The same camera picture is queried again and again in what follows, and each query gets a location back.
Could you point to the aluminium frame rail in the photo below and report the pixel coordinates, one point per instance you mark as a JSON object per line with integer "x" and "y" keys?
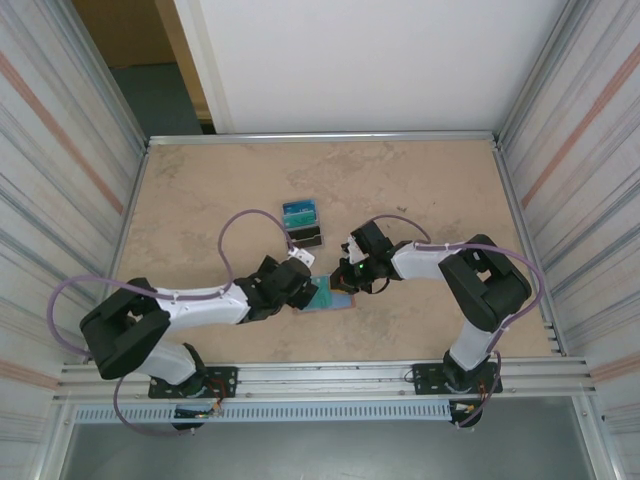
{"x": 529, "y": 250}
{"x": 120, "y": 250}
{"x": 320, "y": 137}

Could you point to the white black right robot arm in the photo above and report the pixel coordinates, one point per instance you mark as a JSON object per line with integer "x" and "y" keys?
{"x": 420, "y": 262}

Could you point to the blue card packet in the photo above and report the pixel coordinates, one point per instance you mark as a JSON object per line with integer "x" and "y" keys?
{"x": 342, "y": 302}

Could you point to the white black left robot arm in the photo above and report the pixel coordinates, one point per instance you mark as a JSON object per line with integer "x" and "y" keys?
{"x": 210, "y": 307}

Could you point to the small green circuit board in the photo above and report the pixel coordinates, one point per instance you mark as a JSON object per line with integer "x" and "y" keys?
{"x": 192, "y": 412}

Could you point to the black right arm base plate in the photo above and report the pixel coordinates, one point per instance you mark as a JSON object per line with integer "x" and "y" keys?
{"x": 425, "y": 380}

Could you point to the wide aluminium mounting rail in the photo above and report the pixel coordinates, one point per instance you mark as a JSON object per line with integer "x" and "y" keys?
{"x": 325, "y": 380}

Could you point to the blue bank card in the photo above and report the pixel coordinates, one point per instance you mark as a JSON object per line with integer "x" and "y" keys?
{"x": 300, "y": 207}

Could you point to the green card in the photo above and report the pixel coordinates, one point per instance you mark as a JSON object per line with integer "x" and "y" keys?
{"x": 301, "y": 220}
{"x": 322, "y": 301}

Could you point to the clear acrylic card stand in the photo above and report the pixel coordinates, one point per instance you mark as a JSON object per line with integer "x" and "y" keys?
{"x": 302, "y": 227}

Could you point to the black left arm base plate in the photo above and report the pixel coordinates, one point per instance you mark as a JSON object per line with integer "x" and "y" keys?
{"x": 225, "y": 382}

